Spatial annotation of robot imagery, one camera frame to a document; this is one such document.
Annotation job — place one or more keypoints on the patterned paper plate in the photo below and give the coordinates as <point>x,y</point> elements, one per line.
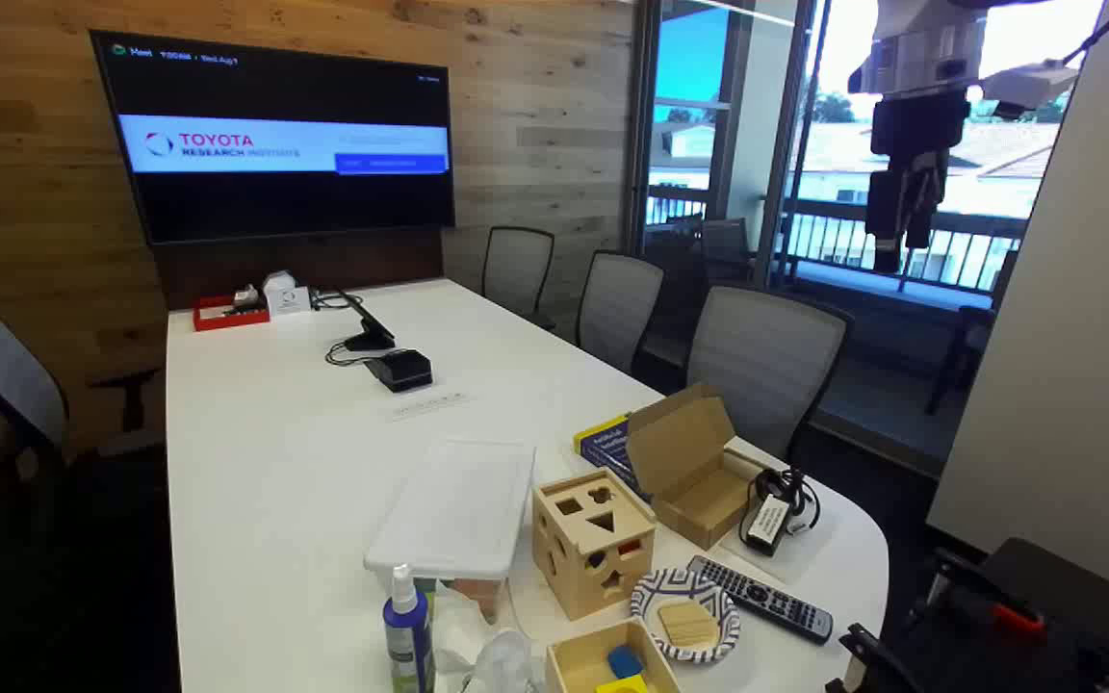
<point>710,639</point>

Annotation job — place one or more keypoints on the black remote control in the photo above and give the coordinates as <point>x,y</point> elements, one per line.
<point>760,599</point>

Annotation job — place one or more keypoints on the yellow block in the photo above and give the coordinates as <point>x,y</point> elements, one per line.
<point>625,687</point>

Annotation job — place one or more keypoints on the blue spray bottle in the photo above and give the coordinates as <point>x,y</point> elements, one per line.
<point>411,635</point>

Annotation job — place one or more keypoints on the blue book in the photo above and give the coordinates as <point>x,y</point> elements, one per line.
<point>607,447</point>

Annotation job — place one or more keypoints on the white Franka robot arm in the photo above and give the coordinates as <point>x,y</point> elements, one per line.
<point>924,40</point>

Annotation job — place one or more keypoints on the wooden block on plate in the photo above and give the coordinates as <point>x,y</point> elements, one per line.
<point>687,625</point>

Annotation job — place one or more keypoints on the red tray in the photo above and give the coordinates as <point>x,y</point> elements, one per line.
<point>230,312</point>

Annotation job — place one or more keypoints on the wooden tray box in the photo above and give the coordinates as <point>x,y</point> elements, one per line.
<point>571,661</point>

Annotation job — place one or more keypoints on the wooden shape sorter cube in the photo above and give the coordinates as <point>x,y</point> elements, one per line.
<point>591,542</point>

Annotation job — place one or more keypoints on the open cardboard box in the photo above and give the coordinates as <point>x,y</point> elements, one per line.
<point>689,467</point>

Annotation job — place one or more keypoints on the grey mesh office chair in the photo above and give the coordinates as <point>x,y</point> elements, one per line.
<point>517,270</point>
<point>0,372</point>
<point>768,368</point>

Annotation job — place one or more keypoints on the black mounting board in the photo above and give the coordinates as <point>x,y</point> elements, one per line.
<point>1069,617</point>

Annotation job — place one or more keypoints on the white whiteboard panel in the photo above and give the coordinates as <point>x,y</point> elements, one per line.
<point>1080,358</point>

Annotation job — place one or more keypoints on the blue block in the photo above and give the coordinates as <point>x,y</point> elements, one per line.
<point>625,661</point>

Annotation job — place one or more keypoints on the small black box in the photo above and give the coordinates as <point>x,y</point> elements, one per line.
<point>399,372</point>

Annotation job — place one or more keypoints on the balcony railing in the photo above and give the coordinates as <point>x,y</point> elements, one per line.
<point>954,244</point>

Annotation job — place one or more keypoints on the wall-mounted flat screen TV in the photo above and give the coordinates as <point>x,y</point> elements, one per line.
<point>279,139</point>

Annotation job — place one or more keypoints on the grey office chair pair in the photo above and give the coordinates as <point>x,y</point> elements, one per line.
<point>619,308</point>

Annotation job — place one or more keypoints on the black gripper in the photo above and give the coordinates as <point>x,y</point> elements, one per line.
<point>920,120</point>

